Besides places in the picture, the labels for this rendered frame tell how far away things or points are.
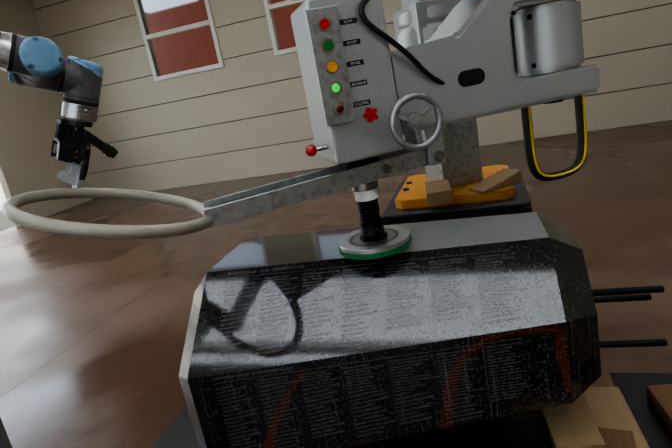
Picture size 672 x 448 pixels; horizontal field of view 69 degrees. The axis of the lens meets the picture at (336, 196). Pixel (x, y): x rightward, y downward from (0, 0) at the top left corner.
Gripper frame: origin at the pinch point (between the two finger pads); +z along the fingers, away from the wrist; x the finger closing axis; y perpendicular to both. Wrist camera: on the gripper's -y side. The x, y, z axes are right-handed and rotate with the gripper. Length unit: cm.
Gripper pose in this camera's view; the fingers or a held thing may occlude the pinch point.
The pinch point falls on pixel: (77, 189)
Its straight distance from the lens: 159.9
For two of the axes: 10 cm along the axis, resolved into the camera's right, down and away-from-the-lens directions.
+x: 6.9, 2.3, -6.8
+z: -2.0, 9.7, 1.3
